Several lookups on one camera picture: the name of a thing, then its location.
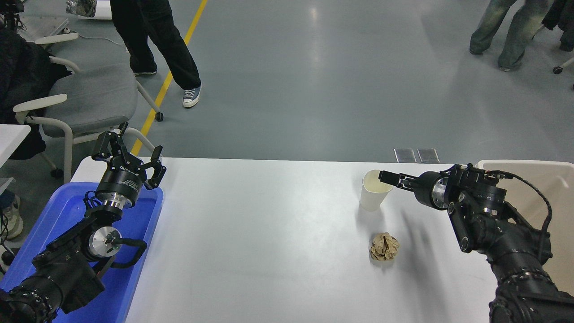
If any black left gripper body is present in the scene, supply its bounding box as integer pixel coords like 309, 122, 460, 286
95, 158, 147, 203

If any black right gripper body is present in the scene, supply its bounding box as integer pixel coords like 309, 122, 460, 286
412, 171, 438, 210

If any white paper cup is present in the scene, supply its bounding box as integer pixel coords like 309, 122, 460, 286
359, 169, 394, 212

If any clear crinkled plastic bag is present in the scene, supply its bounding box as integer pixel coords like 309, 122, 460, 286
66, 0, 98, 17

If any grey office chair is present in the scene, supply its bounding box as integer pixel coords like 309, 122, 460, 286
13, 32, 164, 184

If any blue plastic tray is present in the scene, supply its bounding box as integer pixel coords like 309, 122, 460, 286
0, 181, 164, 323

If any crumpled tan paper ball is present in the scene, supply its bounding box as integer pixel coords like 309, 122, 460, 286
369, 232, 400, 262

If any white side table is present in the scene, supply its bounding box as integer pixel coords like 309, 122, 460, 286
0, 124, 32, 169

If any black jacket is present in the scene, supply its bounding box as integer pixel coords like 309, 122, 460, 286
0, 28, 72, 161

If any flat white board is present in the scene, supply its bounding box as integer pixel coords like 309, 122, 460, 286
78, 0, 113, 21

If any pale grey equipment base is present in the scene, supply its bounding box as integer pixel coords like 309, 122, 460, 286
19, 17, 70, 44

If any large pale bin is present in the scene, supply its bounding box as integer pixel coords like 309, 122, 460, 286
476, 160, 574, 297

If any black equipment stand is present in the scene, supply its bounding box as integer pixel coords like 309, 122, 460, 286
0, 0, 26, 32

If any white chair leg with caster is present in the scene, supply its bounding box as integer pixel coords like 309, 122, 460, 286
552, 56, 574, 74

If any white floor cable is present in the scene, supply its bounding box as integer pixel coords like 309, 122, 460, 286
67, 30, 125, 46

